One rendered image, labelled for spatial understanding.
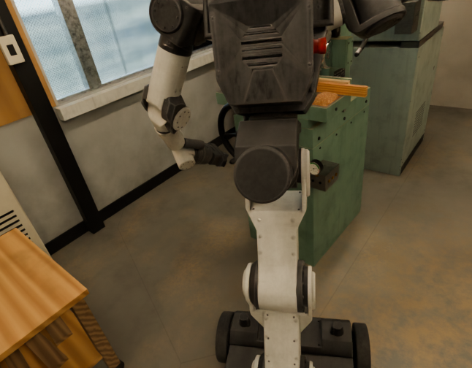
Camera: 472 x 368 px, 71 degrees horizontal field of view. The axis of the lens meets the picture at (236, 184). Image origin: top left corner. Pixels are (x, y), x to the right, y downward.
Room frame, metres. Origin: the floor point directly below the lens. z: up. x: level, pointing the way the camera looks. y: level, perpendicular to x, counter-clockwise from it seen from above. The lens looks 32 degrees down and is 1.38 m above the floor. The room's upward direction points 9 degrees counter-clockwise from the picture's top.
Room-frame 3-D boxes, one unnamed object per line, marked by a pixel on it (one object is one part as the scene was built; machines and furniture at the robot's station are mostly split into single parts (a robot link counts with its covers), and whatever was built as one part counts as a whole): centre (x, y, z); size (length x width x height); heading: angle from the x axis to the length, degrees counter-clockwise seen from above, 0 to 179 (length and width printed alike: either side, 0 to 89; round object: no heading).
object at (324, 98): (1.29, -0.41, 0.91); 0.12 x 0.09 x 0.03; 134
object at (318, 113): (1.45, -0.22, 0.87); 0.61 x 0.30 x 0.06; 44
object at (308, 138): (1.60, -0.40, 0.76); 0.57 x 0.45 x 0.09; 134
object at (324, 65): (1.51, -0.49, 1.02); 0.12 x 0.03 x 0.12; 134
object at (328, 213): (1.60, -0.39, 0.36); 0.58 x 0.45 x 0.71; 134
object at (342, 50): (1.53, -0.55, 1.02); 0.09 x 0.07 x 0.12; 44
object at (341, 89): (1.48, -0.35, 0.92); 0.62 x 0.02 x 0.04; 44
